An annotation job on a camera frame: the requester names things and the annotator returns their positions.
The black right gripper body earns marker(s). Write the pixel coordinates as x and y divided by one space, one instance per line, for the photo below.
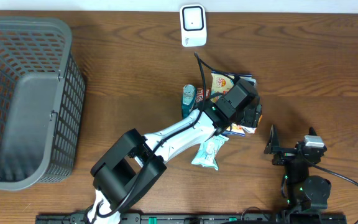
284 156

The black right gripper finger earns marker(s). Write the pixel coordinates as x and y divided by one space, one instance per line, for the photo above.
312 132
273 145

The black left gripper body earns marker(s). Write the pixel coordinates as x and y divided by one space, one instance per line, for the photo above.
246 115

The yellow snack bag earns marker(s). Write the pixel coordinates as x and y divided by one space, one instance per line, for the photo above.
222 84

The red chocolate bar wrapper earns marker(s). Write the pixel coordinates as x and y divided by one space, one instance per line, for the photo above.
200 94

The light teal snack packet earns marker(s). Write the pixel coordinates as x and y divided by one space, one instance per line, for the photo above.
207 152

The teal mouthwash bottle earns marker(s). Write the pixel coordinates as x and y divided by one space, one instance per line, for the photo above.
188 100

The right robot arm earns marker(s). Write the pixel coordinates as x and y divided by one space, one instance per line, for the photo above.
305 192

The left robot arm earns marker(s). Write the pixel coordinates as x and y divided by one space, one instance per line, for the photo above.
135 162

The white barcode scanner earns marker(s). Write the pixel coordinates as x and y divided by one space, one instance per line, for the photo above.
193 25

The gray plastic basket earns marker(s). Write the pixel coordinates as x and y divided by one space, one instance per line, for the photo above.
41 101

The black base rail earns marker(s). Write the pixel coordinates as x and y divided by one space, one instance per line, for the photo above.
136 218

